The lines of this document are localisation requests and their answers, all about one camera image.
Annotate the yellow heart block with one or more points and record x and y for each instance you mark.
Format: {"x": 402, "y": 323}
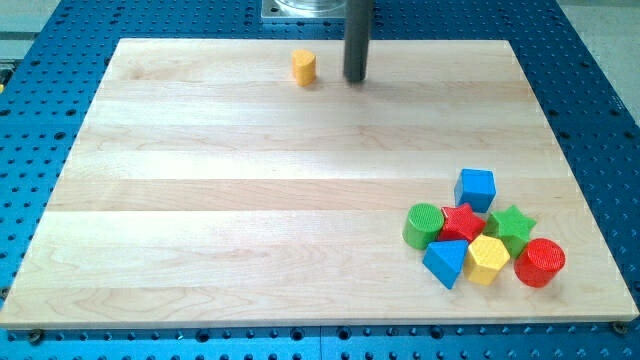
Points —
{"x": 304, "y": 67}

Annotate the wooden board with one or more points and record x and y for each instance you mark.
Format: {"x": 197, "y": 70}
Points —
{"x": 205, "y": 188}

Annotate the green cylinder block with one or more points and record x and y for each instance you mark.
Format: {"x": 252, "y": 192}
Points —
{"x": 423, "y": 224}

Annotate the blue triangle block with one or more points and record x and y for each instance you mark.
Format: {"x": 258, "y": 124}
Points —
{"x": 444, "y": 259}

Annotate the red star block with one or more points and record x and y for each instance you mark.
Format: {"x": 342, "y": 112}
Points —
{"x": 460, "y": 223}

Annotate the blue cube block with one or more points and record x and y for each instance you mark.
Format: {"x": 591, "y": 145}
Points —
{"x": 475, "y": 187}

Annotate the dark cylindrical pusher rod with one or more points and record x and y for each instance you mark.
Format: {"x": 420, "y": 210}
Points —
{"x": 358, "y": 19}

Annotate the yellow hexagon block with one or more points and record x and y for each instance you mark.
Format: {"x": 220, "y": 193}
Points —
{"x": 486, "y": 257}

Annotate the green star block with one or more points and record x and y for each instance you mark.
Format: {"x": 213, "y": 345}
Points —
{"x": 512, "y": 227}

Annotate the red cylinder block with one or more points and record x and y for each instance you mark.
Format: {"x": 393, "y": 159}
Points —
{"x": 539, "y": 262}

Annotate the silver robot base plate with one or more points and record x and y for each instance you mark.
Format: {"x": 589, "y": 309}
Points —
{"x": 305, "y": 9}

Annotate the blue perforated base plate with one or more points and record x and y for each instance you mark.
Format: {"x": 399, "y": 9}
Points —
{"x": 50, "y": 91}

